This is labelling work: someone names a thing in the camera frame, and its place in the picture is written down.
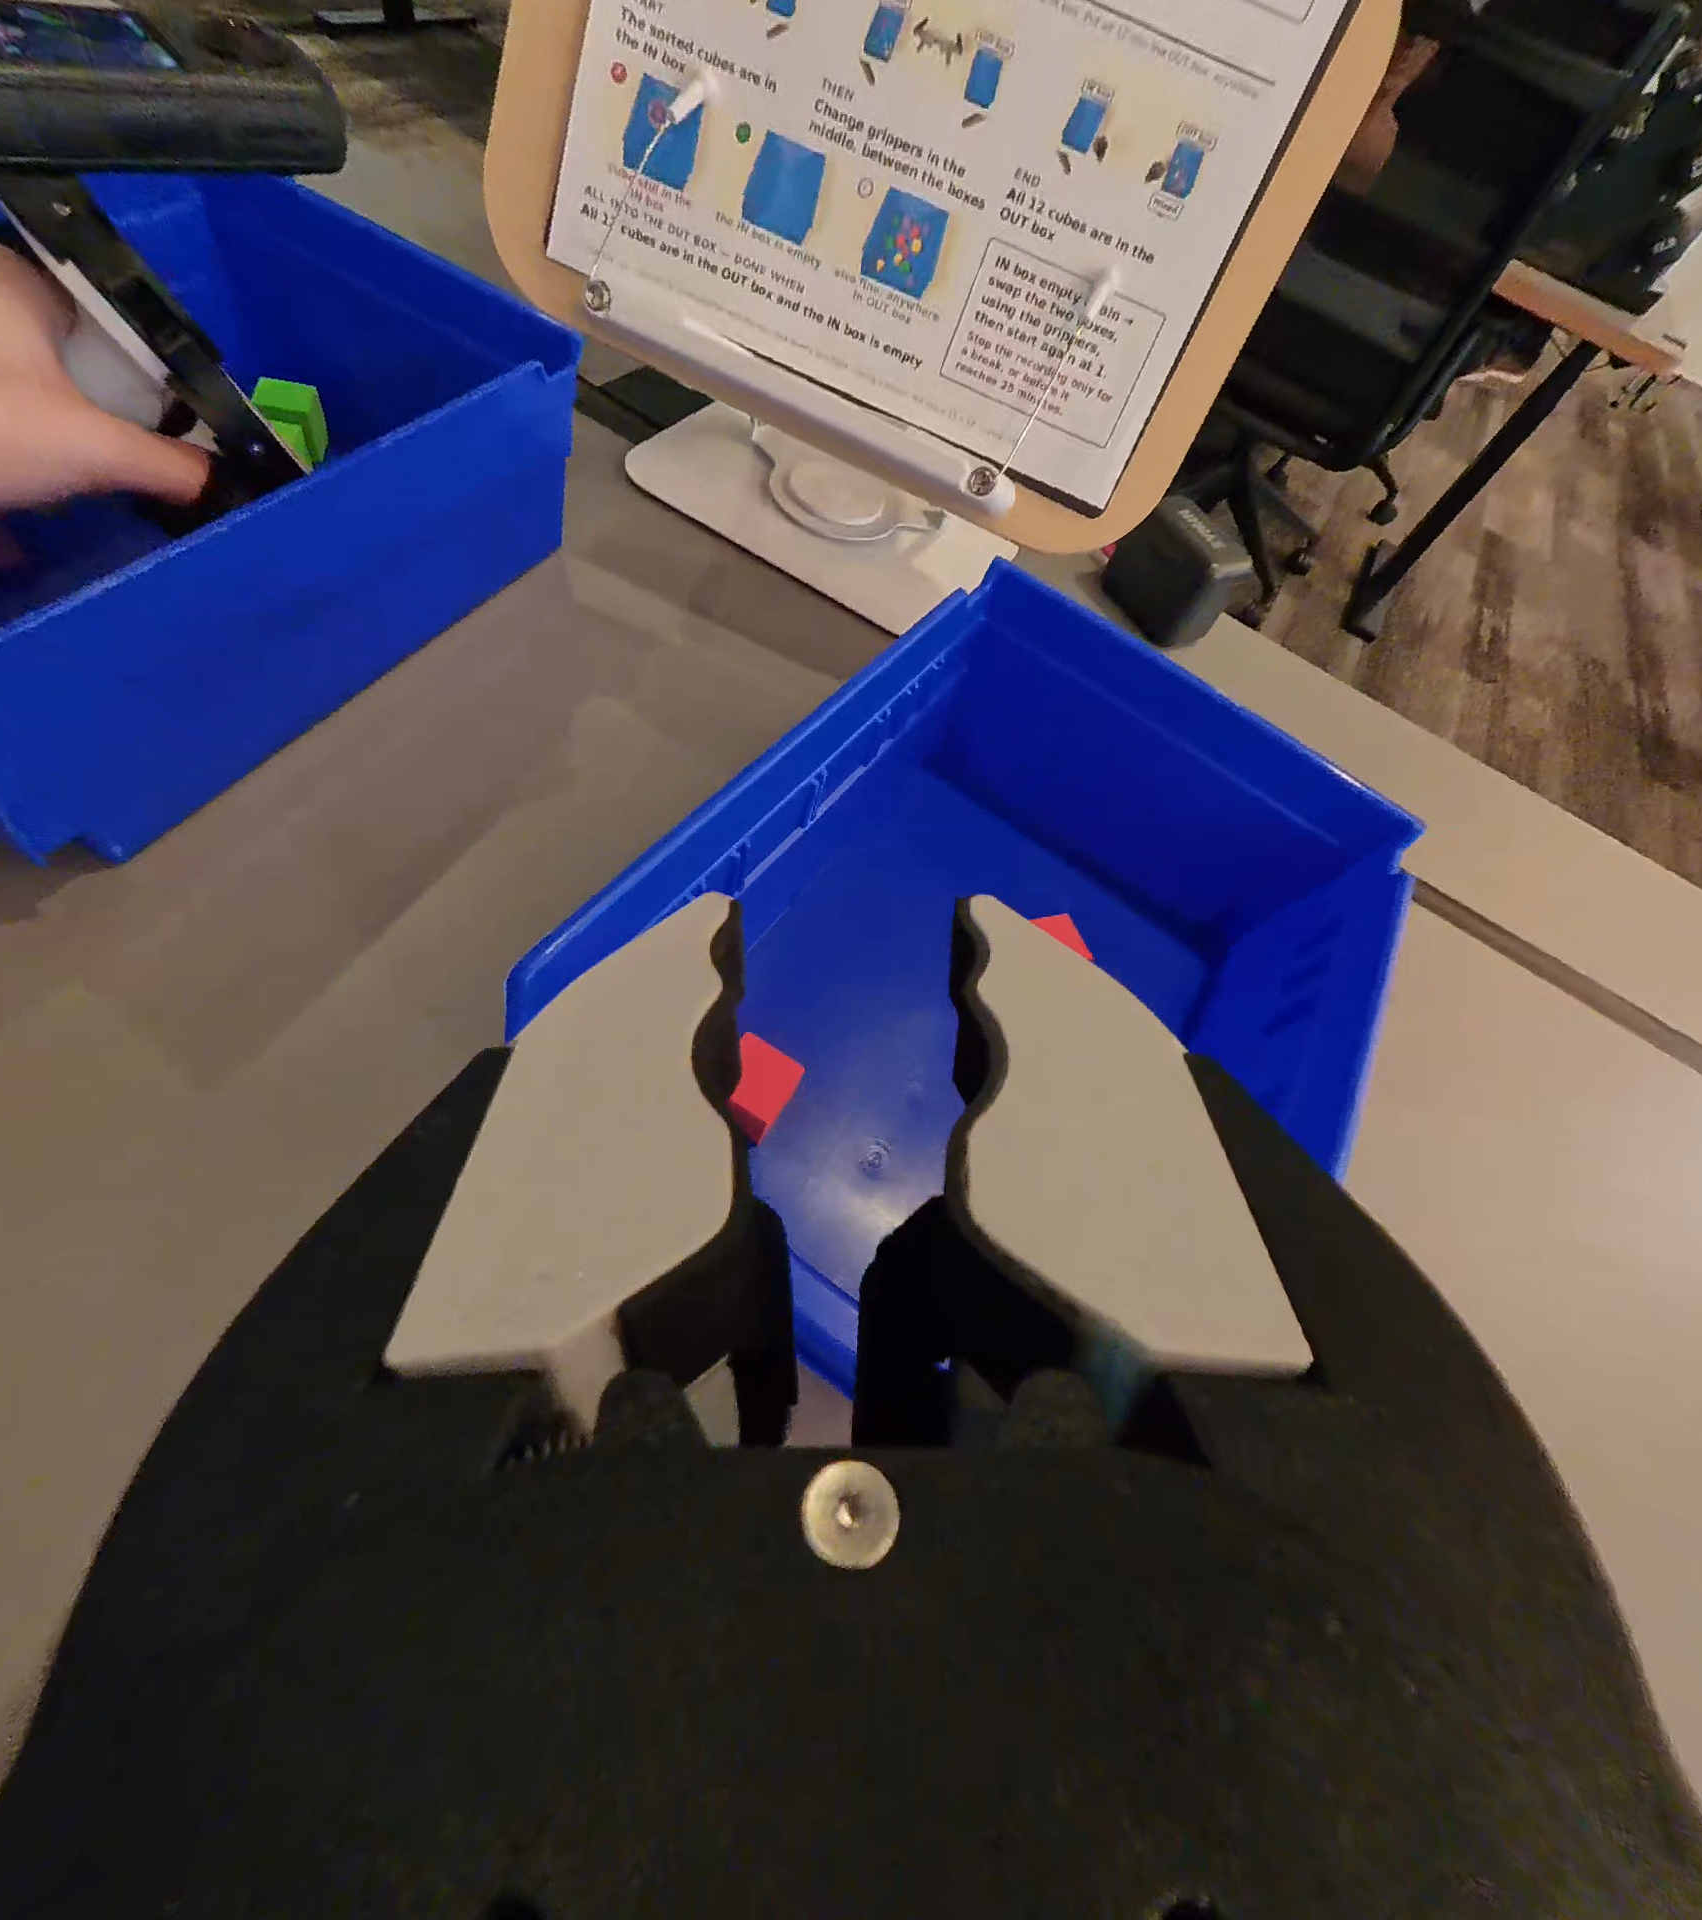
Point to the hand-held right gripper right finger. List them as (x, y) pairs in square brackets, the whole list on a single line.
[(1129, 1185)]

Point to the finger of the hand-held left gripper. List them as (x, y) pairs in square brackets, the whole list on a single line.
[(177, 353)]

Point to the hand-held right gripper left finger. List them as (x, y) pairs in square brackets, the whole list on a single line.
[(566, 1185)]

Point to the green wooden cube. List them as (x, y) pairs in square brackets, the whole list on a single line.
[(293, 412)]

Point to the red wooden cube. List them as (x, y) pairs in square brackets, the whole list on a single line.
[(1060, 935), (765, 1082)]

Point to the blue plastic bin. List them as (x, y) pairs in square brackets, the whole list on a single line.
[(1090, 750), (267, 645)]

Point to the grey desk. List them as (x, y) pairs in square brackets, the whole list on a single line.
[(191, 1051)]

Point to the white board stand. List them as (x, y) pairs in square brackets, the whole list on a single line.
[(731, 481)]

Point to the black power brick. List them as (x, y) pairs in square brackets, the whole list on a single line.
[(1181, 570)]

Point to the wooden table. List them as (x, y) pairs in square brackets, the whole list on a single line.
[(1587, 314)]

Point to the black office chair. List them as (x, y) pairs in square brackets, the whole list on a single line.
[(1467, 225)]

